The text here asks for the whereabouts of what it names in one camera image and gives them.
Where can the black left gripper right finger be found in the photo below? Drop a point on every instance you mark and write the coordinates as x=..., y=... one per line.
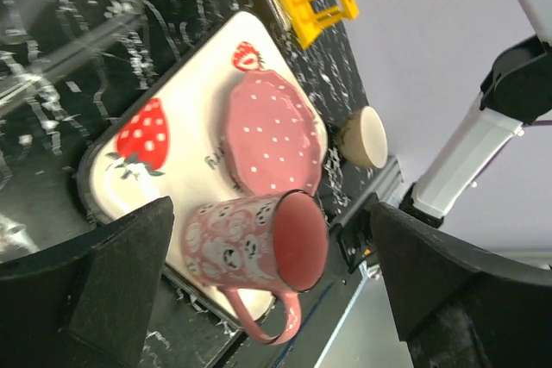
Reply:
x=457, y=305

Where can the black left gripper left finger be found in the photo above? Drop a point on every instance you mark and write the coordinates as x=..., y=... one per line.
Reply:
x=86, y=302

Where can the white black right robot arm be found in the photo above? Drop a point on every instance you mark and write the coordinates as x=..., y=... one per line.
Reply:
x=515, y=94

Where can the strawberry pattern white tray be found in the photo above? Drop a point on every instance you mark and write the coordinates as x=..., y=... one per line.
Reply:
x=170, y=143

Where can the pink ghost pattern mug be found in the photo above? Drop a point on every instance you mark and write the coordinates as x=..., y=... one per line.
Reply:
x=277, y=243

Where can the cream ceramic bowl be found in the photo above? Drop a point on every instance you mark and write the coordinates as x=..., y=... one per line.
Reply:
x=362, y=139

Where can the pink polka dot plate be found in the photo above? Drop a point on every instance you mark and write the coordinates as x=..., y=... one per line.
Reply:
x=270, y=139

